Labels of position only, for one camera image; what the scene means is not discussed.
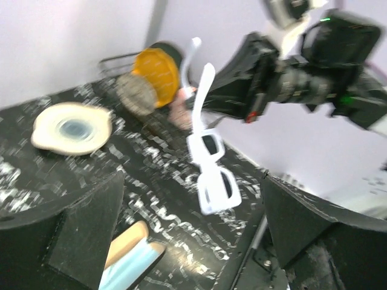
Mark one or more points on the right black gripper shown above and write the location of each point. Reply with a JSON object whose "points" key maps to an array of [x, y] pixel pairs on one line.
{"points": [[255, 77]]}

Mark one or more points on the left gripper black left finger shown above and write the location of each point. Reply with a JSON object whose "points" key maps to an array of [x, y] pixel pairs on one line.
{"points": [[64, 243]]}

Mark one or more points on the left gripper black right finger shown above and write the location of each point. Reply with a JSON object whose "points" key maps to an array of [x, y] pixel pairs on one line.
{"points": [[321, 245]]}

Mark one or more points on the light blue cleaning cloth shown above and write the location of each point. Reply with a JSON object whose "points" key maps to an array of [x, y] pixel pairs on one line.
{"points": [[129, 268]]}

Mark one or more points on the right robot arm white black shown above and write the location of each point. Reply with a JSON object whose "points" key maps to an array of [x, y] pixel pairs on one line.
{"points": [[329, 68]]}

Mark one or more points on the pink patterned cup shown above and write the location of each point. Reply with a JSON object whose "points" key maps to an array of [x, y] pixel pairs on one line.
{"points": [[179, 115]]}

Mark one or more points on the dark green plate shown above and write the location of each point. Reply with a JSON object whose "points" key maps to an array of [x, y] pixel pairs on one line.
{"points": [[170, 49]]}

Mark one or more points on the yellow scalloped plate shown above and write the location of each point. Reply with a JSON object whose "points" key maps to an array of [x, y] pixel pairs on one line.
{"points": [[160, 70]]}

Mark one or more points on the grey speckled plate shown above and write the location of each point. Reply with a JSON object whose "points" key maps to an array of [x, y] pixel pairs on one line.
{"points": [[136, 94]]}

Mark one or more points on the black marble pattern mat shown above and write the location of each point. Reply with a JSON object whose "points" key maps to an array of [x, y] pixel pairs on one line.
{"points": [[202, 252]]}

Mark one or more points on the beige plate blue rings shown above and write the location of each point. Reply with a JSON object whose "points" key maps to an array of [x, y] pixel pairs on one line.
{"points": [[71, 130]]}

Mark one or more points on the black wire dish rack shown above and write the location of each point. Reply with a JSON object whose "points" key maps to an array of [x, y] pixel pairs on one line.
{"points": [[117, 65]]}

